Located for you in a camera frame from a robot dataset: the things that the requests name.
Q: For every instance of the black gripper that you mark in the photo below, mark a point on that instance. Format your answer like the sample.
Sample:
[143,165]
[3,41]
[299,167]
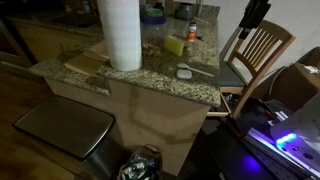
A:
[256,11]

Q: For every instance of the white plastic spoon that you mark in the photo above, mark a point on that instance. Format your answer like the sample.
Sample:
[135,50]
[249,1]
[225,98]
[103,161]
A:
[182,65]

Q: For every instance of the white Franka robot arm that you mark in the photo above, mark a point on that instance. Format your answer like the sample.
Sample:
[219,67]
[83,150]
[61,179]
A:
[300,126]

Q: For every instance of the wooden chair dark cushion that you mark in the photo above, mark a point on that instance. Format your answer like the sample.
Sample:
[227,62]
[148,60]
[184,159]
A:
[276,33]

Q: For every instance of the thin white stick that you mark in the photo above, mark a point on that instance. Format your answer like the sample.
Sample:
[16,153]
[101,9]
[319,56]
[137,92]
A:
[202,20]

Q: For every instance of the small bottle orange label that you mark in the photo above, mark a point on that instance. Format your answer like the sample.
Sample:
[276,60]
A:
[191,32]

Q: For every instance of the dark metal pot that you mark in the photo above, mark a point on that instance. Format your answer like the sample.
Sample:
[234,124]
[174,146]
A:
[185,11]

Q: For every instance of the yellow sponge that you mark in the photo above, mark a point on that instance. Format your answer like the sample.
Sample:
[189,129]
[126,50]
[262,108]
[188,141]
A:
[174,45]

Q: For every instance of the brown cardboard box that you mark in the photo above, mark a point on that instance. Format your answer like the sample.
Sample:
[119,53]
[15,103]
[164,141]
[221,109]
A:
[293,86]

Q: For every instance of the white earbuds case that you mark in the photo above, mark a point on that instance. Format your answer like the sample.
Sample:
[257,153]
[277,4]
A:
[184,74]

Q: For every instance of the white charger plug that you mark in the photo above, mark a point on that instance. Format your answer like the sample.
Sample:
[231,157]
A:
[311,69]

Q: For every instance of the open wooden drawer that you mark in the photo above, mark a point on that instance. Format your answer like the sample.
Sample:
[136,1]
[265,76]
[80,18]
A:
[220,113]

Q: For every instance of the wooden counter base cabinet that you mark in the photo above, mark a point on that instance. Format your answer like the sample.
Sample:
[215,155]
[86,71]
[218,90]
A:
[156,116]

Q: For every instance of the white paper towel roll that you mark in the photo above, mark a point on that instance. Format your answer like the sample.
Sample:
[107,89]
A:
[121,33]

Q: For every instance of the wooden cutting board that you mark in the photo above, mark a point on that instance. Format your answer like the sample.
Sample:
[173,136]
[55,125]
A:
[83,63]

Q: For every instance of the steel trash can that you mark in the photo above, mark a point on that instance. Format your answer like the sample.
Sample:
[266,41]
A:
[66,125]

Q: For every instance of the aluminium robot mount rail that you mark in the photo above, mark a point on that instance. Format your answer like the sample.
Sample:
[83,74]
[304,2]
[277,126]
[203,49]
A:
[266,146]

